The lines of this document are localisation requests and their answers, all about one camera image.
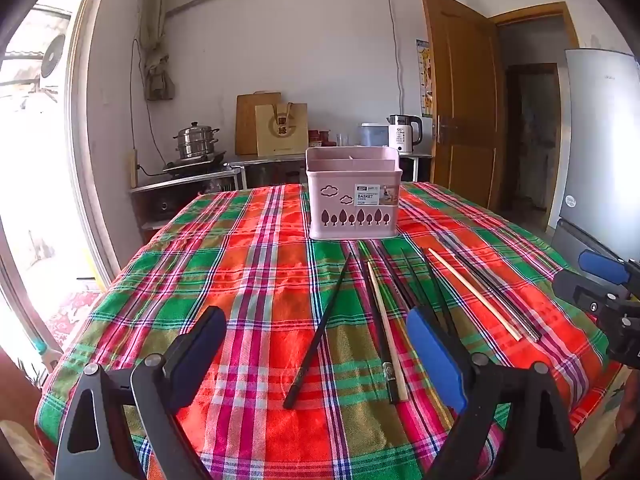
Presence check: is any wall poster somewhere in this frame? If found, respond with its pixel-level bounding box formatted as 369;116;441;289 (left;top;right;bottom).
415;38;433;119

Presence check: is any clear container with blue lid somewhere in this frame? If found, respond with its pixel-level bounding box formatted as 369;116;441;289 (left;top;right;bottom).
360;122;391;148

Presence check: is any white window frame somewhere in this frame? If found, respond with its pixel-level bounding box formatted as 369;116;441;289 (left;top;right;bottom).
0;0;126;361

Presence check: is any steel steamer pot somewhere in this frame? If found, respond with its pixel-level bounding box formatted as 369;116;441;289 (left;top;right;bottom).
173;121;221;161

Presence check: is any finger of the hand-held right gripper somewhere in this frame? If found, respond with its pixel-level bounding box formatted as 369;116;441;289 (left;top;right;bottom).
578;249;640;286
552;270;623;318

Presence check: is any wooden cutting board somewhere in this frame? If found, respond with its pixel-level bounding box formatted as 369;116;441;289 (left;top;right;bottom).
235;92;282;156

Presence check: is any wooden door frame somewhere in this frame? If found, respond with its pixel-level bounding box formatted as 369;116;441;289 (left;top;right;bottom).
492;2;581;211

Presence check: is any black wall cable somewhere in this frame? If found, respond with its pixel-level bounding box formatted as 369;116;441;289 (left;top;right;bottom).
130;37;168;176

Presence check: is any grey refrigerator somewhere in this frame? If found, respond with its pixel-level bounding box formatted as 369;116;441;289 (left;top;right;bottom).
545;48;640;271

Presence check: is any hanging cloth bag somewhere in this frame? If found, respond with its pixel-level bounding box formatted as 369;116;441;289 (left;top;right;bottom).
140;35;176;102

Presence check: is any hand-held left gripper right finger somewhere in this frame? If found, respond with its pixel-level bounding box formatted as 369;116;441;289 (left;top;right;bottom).
406;307;583;480

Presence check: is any plaid tablecloth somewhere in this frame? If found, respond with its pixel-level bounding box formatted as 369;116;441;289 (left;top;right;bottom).
34;181;626;480

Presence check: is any person's right forearm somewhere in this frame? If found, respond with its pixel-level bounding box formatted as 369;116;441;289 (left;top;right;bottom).
615;377;640;461

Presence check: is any wooden door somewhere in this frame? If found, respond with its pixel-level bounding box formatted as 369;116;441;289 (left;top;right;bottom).
420;0;503;211

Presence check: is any pink utensil basket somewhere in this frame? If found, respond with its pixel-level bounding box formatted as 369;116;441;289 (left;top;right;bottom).
305;147;403;240

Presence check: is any small metal rack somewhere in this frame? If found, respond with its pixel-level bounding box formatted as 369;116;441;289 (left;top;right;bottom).
129;164;247;231

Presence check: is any wooden chopstick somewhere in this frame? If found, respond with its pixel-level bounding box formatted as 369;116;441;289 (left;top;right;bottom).
428;247;523;343
367;260;409;403

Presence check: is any metal chopstick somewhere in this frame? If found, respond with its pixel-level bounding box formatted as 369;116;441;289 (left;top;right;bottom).
437;235;543;343

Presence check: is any white electric kettle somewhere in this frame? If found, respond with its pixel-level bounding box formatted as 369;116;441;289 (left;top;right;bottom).
386;114;423;156

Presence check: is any outdoor fan unit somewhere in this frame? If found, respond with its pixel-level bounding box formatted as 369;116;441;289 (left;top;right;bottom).
40;34;67;79

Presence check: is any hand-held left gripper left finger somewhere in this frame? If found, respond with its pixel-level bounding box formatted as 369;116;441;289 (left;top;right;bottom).
54;306;228;480

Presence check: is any brown paper bag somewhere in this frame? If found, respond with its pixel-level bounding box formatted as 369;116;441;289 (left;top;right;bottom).
255;102;309;157

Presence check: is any black induction cooker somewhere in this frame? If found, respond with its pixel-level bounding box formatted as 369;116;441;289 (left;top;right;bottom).
162;151;228;176

